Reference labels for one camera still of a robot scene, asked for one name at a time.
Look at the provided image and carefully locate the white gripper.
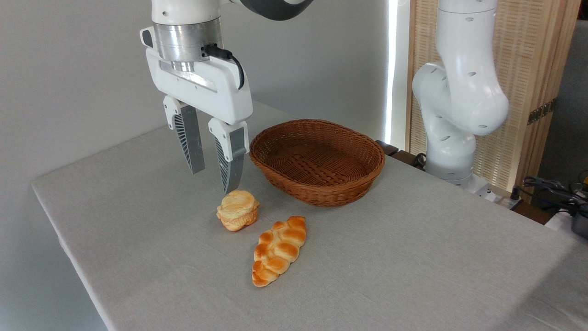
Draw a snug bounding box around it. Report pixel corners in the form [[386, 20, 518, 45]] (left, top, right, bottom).
[[146, 48, 254, 194]]

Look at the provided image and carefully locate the round puff pastry bread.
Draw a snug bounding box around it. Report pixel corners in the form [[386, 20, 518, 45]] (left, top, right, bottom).
[[216, 190, 260, 232]]

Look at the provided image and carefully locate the brown wicker basket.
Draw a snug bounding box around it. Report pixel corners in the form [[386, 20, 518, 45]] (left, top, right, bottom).
[[249, 119, 386, 207]]

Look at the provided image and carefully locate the braided golden bread loaf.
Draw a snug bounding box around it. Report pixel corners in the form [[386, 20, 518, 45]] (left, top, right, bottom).
[[252, 216, 307, 288]]

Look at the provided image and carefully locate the light grey tablecloth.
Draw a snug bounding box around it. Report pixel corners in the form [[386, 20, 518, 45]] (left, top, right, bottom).
[[31, 100, 588, 331]]

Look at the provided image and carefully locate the black power plug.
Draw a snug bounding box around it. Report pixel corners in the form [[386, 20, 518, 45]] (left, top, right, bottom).
[[507, 186, 524, 210]]

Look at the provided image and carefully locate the metal screen hinge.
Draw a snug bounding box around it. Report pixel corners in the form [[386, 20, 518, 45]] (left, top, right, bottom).
[[527, 97, 558, 126]]

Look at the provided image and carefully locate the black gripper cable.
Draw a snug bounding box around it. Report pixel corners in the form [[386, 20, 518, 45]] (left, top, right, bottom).
[[204, 44, 245, 90]]

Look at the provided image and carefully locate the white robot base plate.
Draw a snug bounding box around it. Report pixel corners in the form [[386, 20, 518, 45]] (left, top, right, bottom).
[[457, 174, 498, 202]]

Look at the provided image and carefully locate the black cable bundle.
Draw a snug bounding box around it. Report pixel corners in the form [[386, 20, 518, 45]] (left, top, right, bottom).
[[522, 176, 588, 217]]

